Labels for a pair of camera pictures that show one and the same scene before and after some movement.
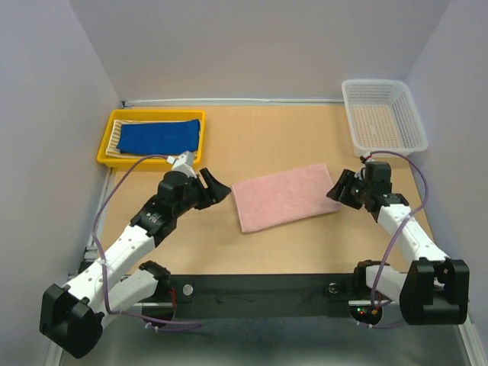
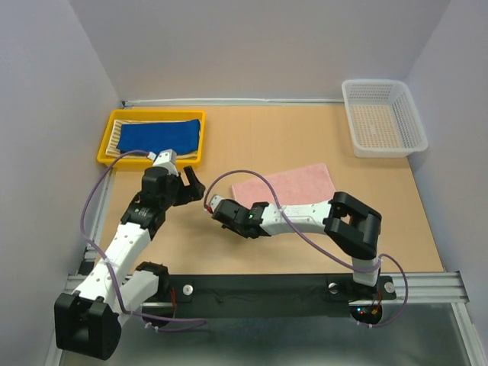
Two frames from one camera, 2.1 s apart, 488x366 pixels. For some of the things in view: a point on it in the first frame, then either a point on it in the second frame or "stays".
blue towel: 159,138 stays
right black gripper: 346,179 → 232,228
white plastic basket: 382,117 stays
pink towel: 284,198 stays
